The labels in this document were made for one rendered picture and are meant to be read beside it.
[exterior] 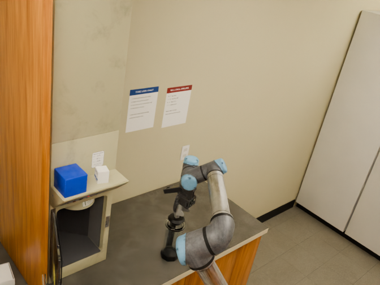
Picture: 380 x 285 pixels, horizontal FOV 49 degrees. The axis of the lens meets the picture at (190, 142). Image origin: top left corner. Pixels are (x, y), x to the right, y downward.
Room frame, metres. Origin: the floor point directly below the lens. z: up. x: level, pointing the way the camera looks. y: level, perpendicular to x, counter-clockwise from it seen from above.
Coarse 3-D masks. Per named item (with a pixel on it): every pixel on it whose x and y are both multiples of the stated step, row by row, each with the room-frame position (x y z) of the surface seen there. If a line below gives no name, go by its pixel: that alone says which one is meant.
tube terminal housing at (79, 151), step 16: (64, 144) 1.47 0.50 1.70; (80, 144) 1.53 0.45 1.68; (96, 144) 1.58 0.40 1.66; (112, 144) 1.64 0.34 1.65; (64, 160) 1.48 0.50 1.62; (80, 160) 1.53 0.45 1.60; (112, 160) 1.65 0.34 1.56; (112, 192) 1.66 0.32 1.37; (48, 224) 1.44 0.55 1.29; (48, 240) 1.44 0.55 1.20; (48, 256) 1.44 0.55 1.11; (96, 256) 1.62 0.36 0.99; (48, 272) 1.43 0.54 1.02; (64, 272) 1.49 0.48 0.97
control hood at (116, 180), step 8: (88, 176) 1.55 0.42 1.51; (112, 176) 1.59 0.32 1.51; (120, 176) 1.60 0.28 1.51; (88, 184) 1.49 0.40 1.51; (96, 184) 1.50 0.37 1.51; (104, 184) 1.52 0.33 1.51; (112, 184) 1.53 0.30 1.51; (120, 184) 1.56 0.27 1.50; (56, 192) 1.40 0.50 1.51; (88, 192) 1.44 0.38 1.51; (96, 192) 1.47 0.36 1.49; (56, 200) 1.39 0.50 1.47; (64, 200) 1.36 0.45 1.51
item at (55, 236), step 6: (54, 216) 1.39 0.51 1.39; (54, 222) 1.35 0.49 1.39; (54, 228) 1.32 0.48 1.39; (54, 234) 1.31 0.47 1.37; (54, 240) 1.30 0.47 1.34; (54, 246) 1.30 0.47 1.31; (54, 252) 1.29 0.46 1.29; (54, 258) 1.28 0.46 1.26; (60, 258) 1.16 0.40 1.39; (54, 264) 1.27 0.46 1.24; (60, 264) 1.15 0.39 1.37; (54, 270) 1.27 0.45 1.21; (60, 270) 1.15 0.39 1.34
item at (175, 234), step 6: (168, 222) 1.79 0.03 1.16; (174, 228) 1.74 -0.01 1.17; (180, 228) 1.75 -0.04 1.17; (168, 234) 1.75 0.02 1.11; (174, 234) 1.74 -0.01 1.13; (180, 234) 1.76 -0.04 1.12; (168, 240) 1.75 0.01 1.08; (174, 240) 1.74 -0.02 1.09; (168, 246) 1.74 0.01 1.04; (174, 246) 1.74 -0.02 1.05; (162, 252) 1.76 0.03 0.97; (168, 252) 1.74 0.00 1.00; (174, 252) 1.75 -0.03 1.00
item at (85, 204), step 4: (88, 200) 1.60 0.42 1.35; (92, 200) 1.62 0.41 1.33; (76, 204) 1.56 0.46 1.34; (80, 204) 1.57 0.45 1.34; (84, 204) 1.58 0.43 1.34; (88, 204) 1.59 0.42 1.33; (92, 204) 1.61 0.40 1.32; (68, 208) 1.54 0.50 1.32; (72, 208) 1.55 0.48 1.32; (76, 208) 1.55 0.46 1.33; (80, 208) 1.56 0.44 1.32; (84, 208) 1.57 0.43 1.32
